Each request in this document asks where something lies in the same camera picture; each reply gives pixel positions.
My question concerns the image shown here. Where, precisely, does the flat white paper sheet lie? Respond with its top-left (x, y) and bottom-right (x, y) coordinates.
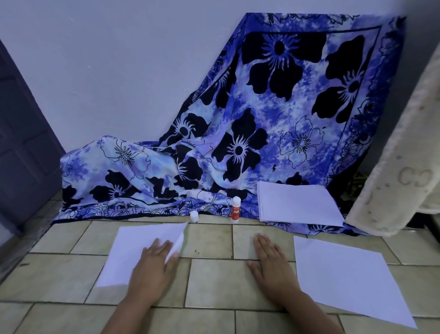
top-left (293, 236), bottom-right (417, 329)

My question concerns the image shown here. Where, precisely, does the stack of white paper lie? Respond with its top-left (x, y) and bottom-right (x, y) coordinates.
top-left (257, 181), bottom-right (345, 228)

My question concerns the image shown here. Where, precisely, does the beige fuzzy towel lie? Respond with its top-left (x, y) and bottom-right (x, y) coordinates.
top-left (345, 41), bottom-right (440, 238)

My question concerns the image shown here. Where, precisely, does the blue floral patterned cloth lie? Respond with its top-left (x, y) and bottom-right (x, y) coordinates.
top-left (52, 13), bottom-right (408, 238)

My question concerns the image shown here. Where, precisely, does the person's left forearm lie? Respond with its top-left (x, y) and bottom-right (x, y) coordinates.
top-left (100, 285), bottom-right (163, 334)

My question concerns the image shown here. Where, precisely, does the person's right forearm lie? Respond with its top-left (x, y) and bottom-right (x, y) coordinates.
top-left (275, 291), bottom-right (345, 334)

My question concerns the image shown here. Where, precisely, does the dark grey panelled door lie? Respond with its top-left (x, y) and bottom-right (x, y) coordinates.
top-left (0, 38), bottom-right (66, 238)

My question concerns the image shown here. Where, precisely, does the dark object with gold trim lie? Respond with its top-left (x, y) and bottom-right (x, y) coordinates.
top-left (338, 170), bottom-right (368, 210)

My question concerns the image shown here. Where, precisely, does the white paper sheet corner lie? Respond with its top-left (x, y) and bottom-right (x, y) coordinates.
top-left (96, 222), bottom-right (189, 288)

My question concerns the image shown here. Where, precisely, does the orange and white glue stick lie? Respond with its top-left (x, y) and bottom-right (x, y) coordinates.
top-left (231, 196), bottom-right (242, 223)

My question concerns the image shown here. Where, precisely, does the person's left hand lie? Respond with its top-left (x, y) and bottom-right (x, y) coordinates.
top-left (128, 238), bottom-right (179, 298)

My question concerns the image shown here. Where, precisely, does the person's right hand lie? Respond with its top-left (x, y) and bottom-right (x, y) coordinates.
top-left (246, 234), bottom-right (304, 307)

